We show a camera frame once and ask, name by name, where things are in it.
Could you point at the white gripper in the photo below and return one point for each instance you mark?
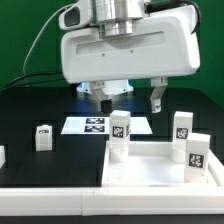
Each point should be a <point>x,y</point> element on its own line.
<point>162,45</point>

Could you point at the white square table top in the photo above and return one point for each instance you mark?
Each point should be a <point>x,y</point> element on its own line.
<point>149,164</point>

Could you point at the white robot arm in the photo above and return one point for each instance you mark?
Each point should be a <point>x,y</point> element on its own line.
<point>116,17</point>

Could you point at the white base sheet with tag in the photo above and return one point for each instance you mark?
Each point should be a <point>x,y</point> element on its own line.
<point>100,125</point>

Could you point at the white front fence bar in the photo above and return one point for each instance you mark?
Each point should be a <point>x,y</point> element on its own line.
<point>111,201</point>

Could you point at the white fence bar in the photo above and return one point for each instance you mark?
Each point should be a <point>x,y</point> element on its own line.
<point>111,201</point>
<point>217,170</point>

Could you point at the white right fence bar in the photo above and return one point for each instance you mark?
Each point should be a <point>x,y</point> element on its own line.
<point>217,170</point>

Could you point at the white left fence stub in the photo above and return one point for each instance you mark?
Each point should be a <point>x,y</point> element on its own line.
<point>2,156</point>

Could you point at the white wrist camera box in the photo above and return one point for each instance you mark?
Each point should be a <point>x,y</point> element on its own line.
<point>78,16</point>

